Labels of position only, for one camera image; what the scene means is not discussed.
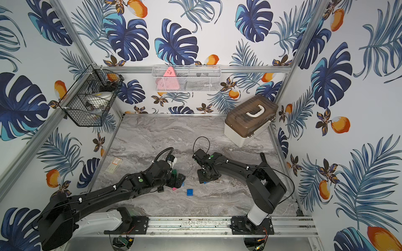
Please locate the black wire basket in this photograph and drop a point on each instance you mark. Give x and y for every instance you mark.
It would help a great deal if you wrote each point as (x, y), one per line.
(92, 80)

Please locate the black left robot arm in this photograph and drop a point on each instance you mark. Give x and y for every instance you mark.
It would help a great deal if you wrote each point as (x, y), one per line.
(58, 221)

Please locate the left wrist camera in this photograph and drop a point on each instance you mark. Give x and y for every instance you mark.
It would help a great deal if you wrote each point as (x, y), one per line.
(172, 160)

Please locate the white wire shelf basket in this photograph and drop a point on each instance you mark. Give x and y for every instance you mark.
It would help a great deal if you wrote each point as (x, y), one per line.
(193, 78)

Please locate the brown lidded storage box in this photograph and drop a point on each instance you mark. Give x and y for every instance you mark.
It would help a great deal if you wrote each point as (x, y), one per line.
(249, 119)

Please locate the pink triangle object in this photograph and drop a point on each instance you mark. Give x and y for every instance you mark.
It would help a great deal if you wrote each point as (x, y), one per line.
(168, 82)

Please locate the white object in basket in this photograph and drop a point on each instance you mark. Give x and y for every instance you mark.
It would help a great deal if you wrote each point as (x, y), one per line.
(98, 100)

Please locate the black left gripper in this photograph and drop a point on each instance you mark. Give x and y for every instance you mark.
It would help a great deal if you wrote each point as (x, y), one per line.
(175, 179)

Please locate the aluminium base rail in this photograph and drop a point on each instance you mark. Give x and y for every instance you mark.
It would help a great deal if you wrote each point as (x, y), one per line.
(200, 226)

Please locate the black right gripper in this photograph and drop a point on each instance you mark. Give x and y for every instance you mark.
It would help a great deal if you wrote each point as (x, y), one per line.
(202, 179)

